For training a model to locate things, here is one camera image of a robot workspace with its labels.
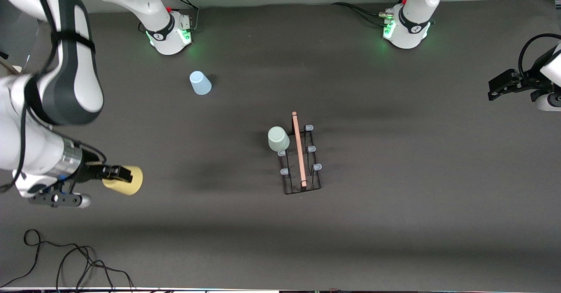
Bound pale green plastic cup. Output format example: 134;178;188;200
268;126;290;152

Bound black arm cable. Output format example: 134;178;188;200
518;33;561;79
0;0;108;193

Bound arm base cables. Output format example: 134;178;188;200
138;0;200;34
331;0;410;28

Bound loose thin black cable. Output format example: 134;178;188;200
0;229;134;290

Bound light blue plastic cup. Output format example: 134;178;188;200
189;71;212;96

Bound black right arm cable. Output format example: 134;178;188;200
0;0;108;193

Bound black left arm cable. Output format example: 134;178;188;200
518;33;561;79

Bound black wire cup holder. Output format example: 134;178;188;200
279;111;323;195

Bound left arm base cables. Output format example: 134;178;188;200
331;0;410;28

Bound dark grey table cloth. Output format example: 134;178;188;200
0;0;561;290

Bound yellow plastic cup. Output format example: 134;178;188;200
102;166;143;196

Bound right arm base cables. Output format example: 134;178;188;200
138;0;200;34

